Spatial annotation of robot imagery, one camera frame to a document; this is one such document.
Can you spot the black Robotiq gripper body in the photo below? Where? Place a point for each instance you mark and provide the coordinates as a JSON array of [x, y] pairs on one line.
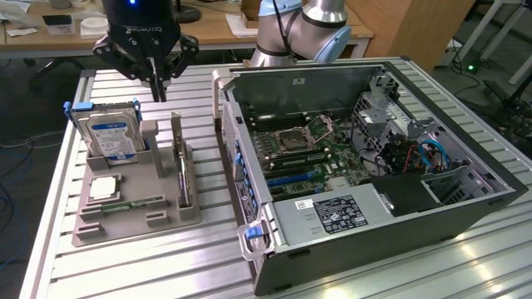
[[142, 25]]

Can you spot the black graphics card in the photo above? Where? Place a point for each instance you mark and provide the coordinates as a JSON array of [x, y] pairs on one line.
[[183, 177]]

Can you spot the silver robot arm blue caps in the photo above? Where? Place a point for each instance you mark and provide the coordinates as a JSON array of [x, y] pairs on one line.
[[321, 18]]

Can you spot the white box with bowl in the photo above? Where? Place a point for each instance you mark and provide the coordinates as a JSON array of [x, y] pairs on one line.
[[94, 28]]

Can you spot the black round lamp base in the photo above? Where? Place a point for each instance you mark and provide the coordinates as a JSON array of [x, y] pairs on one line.
[[193, 15]]

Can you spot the white papers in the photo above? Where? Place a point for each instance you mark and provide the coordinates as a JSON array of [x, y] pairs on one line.
[[239, 28]]

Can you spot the wooden desk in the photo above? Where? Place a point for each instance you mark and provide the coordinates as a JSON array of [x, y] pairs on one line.
[[54, 42]]

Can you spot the white box black lid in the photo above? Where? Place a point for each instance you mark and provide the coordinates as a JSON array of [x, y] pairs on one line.
[[61, 28]]

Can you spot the black office chair base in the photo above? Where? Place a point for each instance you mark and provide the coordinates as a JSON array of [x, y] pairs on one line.
[[46, 70]]

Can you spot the open cardboard box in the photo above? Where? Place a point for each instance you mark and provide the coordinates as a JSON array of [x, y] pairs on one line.
[[250, 9]]

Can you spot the hard disk in blue caddy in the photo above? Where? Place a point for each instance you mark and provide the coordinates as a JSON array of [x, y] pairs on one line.
[[110, 137]]

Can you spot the white label card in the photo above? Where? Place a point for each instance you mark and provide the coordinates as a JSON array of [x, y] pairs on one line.
[[21, 32]]

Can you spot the clear plastic bag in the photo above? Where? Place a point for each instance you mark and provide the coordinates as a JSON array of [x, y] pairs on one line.
[[17, 15]]

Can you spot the CPU socket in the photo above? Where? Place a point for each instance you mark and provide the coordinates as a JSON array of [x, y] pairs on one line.
[[294, 140]]

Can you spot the metal socket cover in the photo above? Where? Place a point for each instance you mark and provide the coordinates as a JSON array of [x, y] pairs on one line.
[[322, 126]]

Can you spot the grey parts rack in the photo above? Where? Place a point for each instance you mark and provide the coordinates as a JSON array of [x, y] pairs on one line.
[[162, 187]]

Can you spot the silver CPU chip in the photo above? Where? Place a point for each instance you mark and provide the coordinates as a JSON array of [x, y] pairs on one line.
[[105, 188]]

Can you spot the black RAM stick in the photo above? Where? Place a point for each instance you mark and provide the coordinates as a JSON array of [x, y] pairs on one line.
[[299, 159]]

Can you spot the black expansion slot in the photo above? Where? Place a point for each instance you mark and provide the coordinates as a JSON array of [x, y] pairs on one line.
[[287, 173]]

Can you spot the green RAM stick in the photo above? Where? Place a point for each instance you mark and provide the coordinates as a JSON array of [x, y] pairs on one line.
[[125, 205]]

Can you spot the blue expansion slot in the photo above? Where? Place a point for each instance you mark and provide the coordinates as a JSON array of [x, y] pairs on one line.
[[291, 180]]

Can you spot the green motherboard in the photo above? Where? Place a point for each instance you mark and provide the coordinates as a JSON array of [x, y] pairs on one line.
[[337, 149]]

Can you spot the metal disk bay cage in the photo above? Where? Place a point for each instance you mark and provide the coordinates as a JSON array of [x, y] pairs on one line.
[[374, 124]]

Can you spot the wooden cabinet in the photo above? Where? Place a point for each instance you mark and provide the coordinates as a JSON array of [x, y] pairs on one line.
[[415, 31]]

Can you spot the grey power supply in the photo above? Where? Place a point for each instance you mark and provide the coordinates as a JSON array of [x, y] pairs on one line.
[[333, 218]]

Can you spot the grey tilted disk bay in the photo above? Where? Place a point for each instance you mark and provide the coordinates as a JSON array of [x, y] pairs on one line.
[[449, 187]]

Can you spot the black open PC case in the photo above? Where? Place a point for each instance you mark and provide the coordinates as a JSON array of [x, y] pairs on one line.
[[374, 249]]

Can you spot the white desk frame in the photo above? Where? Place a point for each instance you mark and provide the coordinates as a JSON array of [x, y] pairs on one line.
[[471, 40]]

